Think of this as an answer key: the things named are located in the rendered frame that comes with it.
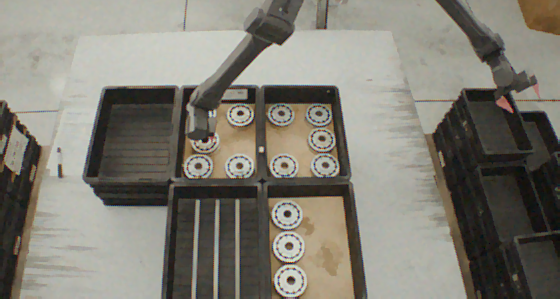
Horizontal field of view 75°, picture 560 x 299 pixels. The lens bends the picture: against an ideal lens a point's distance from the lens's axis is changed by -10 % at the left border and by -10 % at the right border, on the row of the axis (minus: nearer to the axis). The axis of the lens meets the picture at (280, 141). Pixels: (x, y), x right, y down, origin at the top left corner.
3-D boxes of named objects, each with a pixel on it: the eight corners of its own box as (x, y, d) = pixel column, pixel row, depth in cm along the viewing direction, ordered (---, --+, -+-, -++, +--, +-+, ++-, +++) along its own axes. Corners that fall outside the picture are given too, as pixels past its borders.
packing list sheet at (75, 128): (60, 108, 168) (60, 108, 167) (110, 106, 170) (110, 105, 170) (44, 175, 151) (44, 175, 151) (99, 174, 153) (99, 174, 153)
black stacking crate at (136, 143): (111, 104, 157) (103, 87, 148) (183, 103, 160) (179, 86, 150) (93, 195, 137) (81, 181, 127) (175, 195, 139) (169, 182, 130)
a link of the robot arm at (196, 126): (222, 94, 127) (197, 86, 123) (222, 124, 121) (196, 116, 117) (206, 114, 135) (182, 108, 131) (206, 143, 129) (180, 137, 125)
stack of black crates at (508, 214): (448, 193, 221) (476, 165, 192) (493, 190, 224) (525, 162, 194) (466, 262, 200) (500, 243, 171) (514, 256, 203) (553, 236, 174)
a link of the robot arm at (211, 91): (294, 17, 100) (257, 0, 95) (296, 34, 97) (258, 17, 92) (217, 99, 131) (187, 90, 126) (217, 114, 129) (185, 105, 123)
